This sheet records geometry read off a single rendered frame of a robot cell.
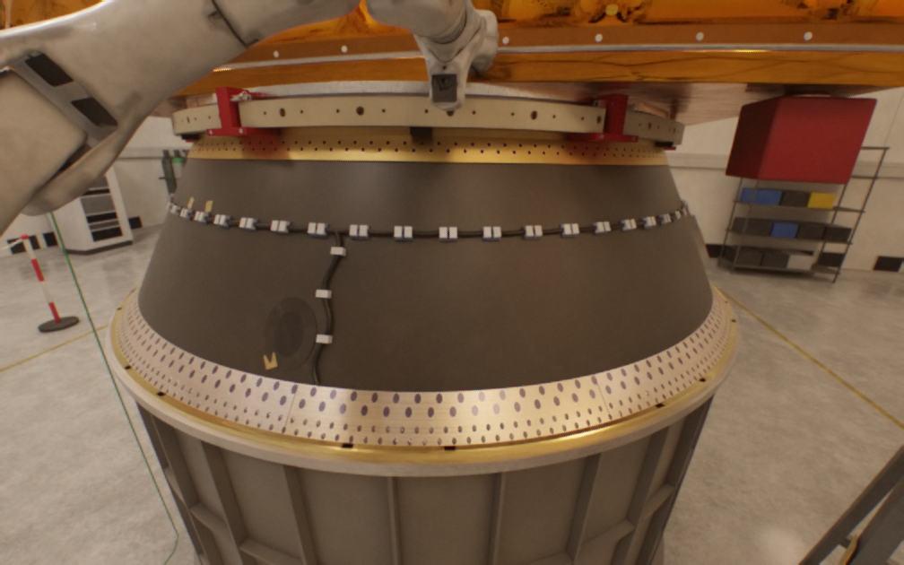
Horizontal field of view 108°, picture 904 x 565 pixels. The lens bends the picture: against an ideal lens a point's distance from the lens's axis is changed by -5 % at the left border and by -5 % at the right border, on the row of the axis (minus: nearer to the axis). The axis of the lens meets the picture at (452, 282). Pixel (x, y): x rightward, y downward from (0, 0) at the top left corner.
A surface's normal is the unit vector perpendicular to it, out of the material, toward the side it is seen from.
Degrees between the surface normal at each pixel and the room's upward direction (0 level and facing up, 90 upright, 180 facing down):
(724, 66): 90
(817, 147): 90
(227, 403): 43
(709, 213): 90
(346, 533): 90
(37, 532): 0
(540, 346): 62
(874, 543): 76
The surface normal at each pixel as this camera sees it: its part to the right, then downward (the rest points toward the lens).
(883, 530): -0.79, -0.05
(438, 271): 0.05, -0.13
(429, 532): 0.04, 0.35
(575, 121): 0.36, 0.33
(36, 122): 0.96, -0.16
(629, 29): -0.23, 0.36
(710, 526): 0.02, -0.94
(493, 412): 0.11, -0.44
